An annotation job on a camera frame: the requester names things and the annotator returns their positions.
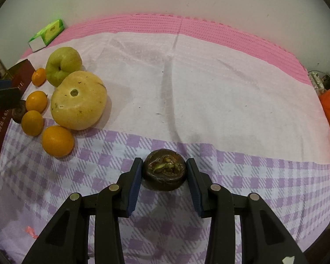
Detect white power strip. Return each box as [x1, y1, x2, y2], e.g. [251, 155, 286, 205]
[308, 71, 328, 93]

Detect small orange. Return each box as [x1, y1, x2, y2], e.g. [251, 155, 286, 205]
[26, 91, 49, 113]
[31, 68, 47, 86]
[21, 110, 44, 136]

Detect green apple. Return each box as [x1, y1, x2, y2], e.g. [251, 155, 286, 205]
[46, 47, 82, 87]

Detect dark red cardboard box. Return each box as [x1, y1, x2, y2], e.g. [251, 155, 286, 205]
[0, 59, 36, 159]

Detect red plastic scrap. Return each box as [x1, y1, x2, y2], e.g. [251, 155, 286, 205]
[24, 225, 39, 240]

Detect dark brown mangosteen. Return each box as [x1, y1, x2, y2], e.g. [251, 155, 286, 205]
[11, 100, 28, 124]
[142, 149, 187, 191]

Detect large yellow melon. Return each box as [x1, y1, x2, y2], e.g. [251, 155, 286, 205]
[50, 71, 108, 130]

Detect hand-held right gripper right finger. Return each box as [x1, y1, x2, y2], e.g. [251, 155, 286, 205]
[187, 158, 308, 264]

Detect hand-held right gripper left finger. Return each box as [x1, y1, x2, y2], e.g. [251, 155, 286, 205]
[22, 158, 143, 264]

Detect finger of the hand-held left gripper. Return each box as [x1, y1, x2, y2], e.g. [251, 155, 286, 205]
[0, 79, 21, 114]

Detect large orange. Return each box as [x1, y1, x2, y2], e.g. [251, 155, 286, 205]
[41, 125, 75, 158]

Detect green tissue box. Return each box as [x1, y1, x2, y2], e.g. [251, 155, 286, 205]
[28, 19, 65, 52]

